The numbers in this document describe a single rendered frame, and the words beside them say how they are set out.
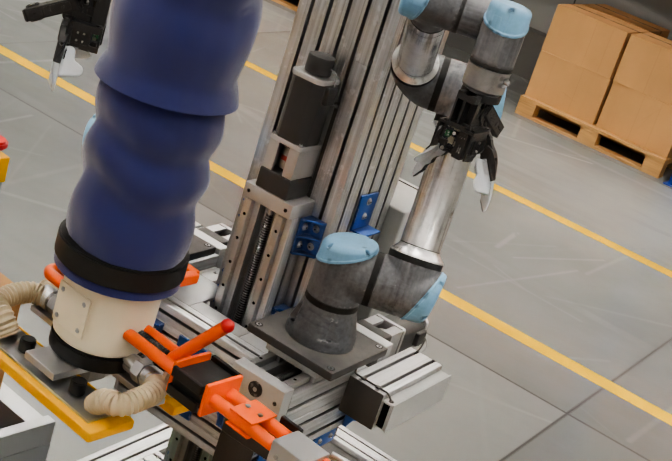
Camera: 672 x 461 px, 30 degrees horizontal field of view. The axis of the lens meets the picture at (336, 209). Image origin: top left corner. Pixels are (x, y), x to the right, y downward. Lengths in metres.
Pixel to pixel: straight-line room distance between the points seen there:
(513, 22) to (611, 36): 7.24
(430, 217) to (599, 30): 6.88
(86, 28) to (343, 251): 0.67
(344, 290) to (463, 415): 2.36
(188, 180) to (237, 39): 0.25
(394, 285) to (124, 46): 0.86
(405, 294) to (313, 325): 0.20
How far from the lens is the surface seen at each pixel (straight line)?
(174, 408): 2.21
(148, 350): 2.12
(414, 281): 2.55
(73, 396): 2.16
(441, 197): 2.56
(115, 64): 1.99
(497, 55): 2.11
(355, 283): 2.55
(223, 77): 1.97
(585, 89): 9.42
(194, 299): 2.87
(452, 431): 4.73
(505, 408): 5.05
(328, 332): 2.60
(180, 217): 2.07
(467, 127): 2.14
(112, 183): 2.03
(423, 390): 2.80
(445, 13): 2.20
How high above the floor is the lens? 2.20
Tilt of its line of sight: 20 degrees down
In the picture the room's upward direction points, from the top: 18 degrees clockwise
